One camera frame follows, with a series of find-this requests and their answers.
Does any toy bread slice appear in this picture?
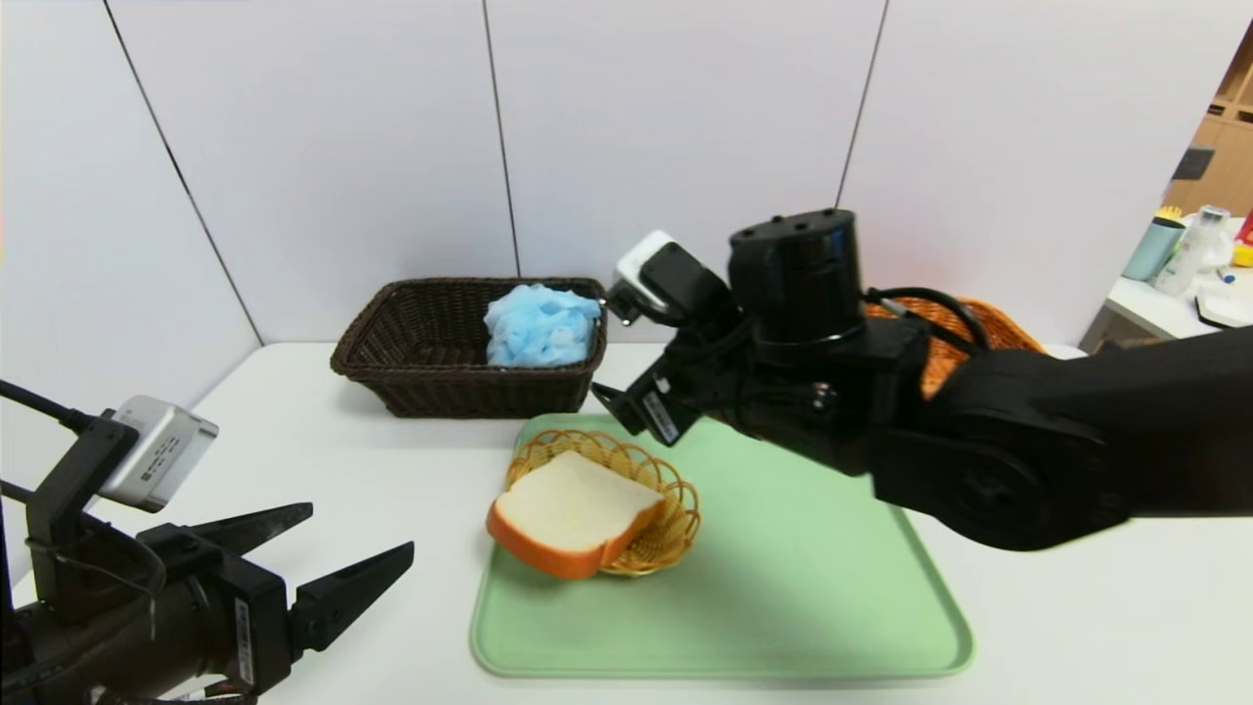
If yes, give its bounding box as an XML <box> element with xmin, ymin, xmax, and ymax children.
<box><xmin>487</xmin><ymin>449</ymin><xmax>667</xmax><ymax>581</ymax></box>

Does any light blue bath loofah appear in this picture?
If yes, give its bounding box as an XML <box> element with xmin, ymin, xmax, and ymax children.
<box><xmin>484</xmin><ymin>284</ymin><xmax>603</xmax><ymax>369</ymax></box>

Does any teal cup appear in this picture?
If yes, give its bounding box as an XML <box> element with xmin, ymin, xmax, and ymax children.
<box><xmin>1121</xmin><ymin>208</ymin><xmax>1185</xmax><ymax>283</ymax></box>

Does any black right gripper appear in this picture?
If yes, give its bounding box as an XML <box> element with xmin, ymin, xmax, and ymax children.
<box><xmin>590</xmin><ymin>353</ymin><xmax>739</xmax><ymax>448</ymax></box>

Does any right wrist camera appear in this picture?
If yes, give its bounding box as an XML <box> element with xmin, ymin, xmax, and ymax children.
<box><xmin>605</xmin><ymin>231</ymin><xmax>730</xmax><ymax>329</ymax></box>

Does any white side table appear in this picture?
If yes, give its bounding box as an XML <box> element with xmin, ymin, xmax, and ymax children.
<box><xmin>1104</xmin><ymin>269</ymin><xmax>1253</xmax><ymax>353</ymax></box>

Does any wooden shelf unit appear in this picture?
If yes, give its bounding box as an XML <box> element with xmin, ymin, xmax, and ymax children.
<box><xmin>1160</xmin><ymin>10</ymin><xmax>1253</xmax><ymax>221</ymax></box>

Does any clear plastic bottle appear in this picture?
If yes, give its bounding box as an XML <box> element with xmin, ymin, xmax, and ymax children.
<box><xmin>1152</xmin><ymin>206</ymin><xmax>1232</xmax><ymax>297</ymax></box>

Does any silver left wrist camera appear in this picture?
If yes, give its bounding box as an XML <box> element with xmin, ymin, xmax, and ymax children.
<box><xmin>29</xmin><ymin>395</ymin><xmax>220</xmax><ymax>549</ymax></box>

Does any orange wicker basket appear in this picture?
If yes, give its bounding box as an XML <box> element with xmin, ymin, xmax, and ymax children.
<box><xmin>861</xmin><ymin>297</ymin><xmax>1048</xmax><ymax>402</ymax></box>

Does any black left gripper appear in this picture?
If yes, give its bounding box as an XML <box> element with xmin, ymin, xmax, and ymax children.
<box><xmin>17</xmin><ymin>501</ymin><xmax>415</xmax><ymax>705</ymax></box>

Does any dark brown wicker basket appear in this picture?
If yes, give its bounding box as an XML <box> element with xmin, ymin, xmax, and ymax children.
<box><xmin>331</xmin><ymin>279</ymin><xmax>608</xmax><ymax>420</ymax></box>

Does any light green plastic tray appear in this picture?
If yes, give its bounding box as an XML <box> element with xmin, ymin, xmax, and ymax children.
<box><xmin>470</xmin><ymin>413</ymin><xmax>974</xmax><ymax>679</ymax></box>

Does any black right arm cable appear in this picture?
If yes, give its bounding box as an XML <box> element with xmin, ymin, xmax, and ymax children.
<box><xmin>861</xmin><ymin>286</ymin><xmax>992</xmax><ymax>353</ymax></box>

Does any small round yellow wicker basket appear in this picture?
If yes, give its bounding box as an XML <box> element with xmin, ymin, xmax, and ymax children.
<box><xmin>503</xmin><ymin>428</ymin><xmax>702</xmax><ymax>577</ymax></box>

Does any black and white flat box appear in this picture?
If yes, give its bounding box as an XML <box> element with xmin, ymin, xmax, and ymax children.
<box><xmin>1196</xmin><ymin>291</ymin><xmax>1253</xmax><ymax>329</ymax></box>

